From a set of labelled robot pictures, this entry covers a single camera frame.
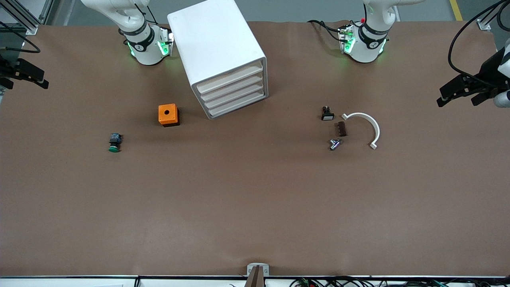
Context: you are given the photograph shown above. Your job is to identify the orange box with hole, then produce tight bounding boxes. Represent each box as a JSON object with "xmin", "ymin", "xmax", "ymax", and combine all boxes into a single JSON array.
[{"xmin": 158, "ymin": 104, "xmax": 180, "ymax": 127}]

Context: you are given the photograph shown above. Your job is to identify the aluminium frame profile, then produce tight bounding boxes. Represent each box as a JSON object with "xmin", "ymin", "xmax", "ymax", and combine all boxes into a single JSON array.
[
  {"xmin": 39, "ymin": 0, "xmax": 55, "ymax": 24},
  {"xmin": 477, "ymin": 0, "xmax": 510, "ymax": 31},
  {"xmin": 0, "ymin": 0, "xmax": 39, "ymax": 35}
]

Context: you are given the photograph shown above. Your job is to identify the white curved plastic bracket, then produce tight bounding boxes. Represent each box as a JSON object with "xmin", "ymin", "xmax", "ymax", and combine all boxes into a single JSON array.
[{"xmin": 341, "ymin": 112, "xmax": 381, "ymax": 150}]

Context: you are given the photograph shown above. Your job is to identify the black arm base cable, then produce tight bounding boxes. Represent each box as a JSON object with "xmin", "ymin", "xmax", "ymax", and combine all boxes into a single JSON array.
[{"xmin": 308, "ymin": 20, "xmax": 343, "ymax": 42}]

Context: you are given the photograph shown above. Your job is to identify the black cable bundle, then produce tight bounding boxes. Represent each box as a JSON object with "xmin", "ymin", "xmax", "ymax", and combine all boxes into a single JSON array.
[{"xmin": 289, "ymin": 276, "xmax": 510, "ymax": 287}]

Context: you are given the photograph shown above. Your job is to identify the grey metal bracket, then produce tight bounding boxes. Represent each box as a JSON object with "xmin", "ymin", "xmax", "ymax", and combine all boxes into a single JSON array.
[{"xmin": 247, "ymin": 263, "xmax": 270, "ymax": 277}]

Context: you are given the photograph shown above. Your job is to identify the brown camera post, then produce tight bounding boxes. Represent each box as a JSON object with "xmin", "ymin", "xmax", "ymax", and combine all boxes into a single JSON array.
[{"xmin": 244, "ymin": 266, "xmax": 266, "ymax": 287}]

